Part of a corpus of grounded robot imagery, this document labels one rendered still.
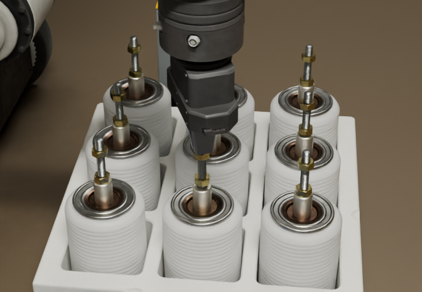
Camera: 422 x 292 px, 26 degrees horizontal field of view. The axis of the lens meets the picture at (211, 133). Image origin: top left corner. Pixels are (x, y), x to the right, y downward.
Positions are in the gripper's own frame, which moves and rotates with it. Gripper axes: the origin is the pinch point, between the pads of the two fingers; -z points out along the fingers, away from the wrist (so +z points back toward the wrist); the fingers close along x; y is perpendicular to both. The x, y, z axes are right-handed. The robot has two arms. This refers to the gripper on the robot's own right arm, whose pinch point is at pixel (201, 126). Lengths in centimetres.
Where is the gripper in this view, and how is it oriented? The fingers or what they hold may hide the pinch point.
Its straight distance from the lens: 101.7
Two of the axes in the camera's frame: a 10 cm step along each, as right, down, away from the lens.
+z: 0.0, -8.1, -5.8
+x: -2.9, -5.6, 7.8
